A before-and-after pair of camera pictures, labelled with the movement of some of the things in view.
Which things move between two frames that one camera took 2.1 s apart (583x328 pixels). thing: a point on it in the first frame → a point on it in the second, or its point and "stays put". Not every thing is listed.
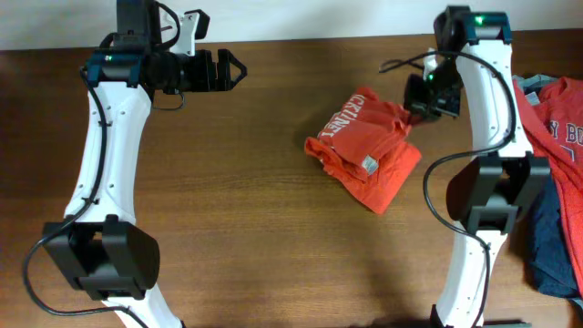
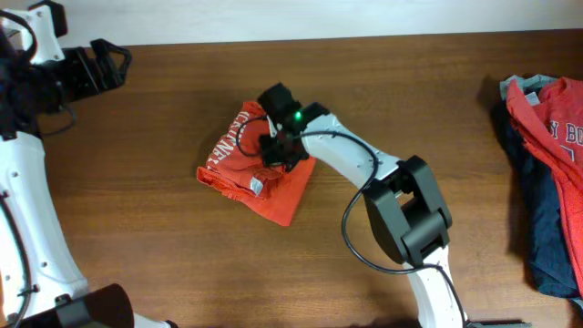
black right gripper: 417,107 → 271,157
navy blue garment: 549,256 stays put
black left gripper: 206,80 → 91,85
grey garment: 532,85 stays put
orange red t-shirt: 363,145 → 235,167
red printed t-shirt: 554,127 stays put
